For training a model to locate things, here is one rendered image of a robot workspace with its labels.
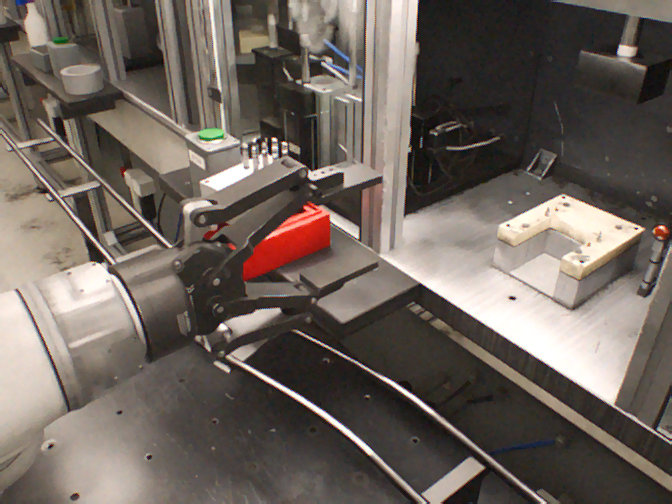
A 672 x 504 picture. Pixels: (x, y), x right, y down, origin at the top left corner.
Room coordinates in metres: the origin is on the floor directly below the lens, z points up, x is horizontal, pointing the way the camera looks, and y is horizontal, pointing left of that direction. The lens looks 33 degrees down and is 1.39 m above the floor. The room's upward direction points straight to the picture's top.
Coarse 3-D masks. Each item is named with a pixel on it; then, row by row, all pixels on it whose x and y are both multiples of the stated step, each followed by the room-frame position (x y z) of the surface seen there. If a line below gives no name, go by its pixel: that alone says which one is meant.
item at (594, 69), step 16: (624, 32) 0.72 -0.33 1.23; (640, 32) 0.71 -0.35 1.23; (592, 48) 0.75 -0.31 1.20; (608, 48) 0.75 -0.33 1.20; (624, 48) 0.72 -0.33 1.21; (592, 64) 0.72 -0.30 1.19; (608, 64) 0.71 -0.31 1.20; (624, 64) 0.69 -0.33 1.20; (640, 64) 0.68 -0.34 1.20; (656, 64) 0.68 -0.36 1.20; (576, 80) 0.73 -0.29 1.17; (592, 80) 0.72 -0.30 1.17; (608, 80) 0.70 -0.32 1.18; (624, 80) 0.69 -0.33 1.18; (640, 80) 0.67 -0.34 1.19; (656, 80) 0.69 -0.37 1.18; (608, 96) 0.70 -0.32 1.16; (624, 96) 0.68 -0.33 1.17; (640, 96) 0.67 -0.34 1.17; (656, 96) 0.70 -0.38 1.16
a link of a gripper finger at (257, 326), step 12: (264, 312) 0.41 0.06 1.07; (276, 312) 0.41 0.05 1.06; (288, 312) 0.42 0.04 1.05; (228, 324) 0.39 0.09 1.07; (240, 324) 0.39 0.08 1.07; (252, 324) 0.39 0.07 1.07; (264, 324) 0.39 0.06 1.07; (276, 324) 0.39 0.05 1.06; (288, 324) 0.40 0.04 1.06; (300, 324) 0.41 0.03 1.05; (240, 336) 0.37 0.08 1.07; (252, 336) 0.38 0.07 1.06; (264, 336) 0.39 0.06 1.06; (216, 348) 0.36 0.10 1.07; (228, 348) 0.36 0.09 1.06
